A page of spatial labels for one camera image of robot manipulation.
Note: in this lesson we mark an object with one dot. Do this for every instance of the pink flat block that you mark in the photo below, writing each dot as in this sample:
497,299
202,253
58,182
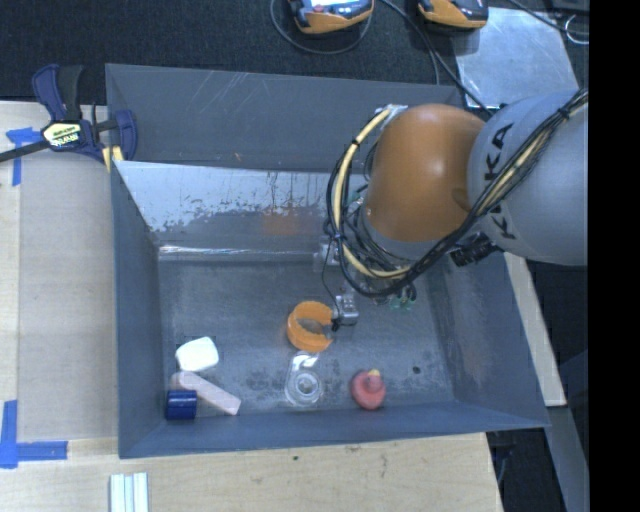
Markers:
215,394

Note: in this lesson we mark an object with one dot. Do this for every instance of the grey metal bin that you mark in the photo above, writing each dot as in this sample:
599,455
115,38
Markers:
240,300

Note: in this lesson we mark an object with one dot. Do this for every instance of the blue small block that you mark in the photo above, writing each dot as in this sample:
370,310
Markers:
181,405

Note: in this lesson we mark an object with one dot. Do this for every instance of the black cylinder on white bracket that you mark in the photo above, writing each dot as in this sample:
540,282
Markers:
472,251

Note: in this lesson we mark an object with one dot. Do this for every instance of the white rounded block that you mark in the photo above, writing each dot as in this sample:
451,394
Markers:
197,354

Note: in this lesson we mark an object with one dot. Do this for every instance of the red toy duck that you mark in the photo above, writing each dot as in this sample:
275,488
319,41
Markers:
368,390

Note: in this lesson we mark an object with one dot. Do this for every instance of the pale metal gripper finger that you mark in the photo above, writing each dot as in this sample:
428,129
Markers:
329,255
347,310

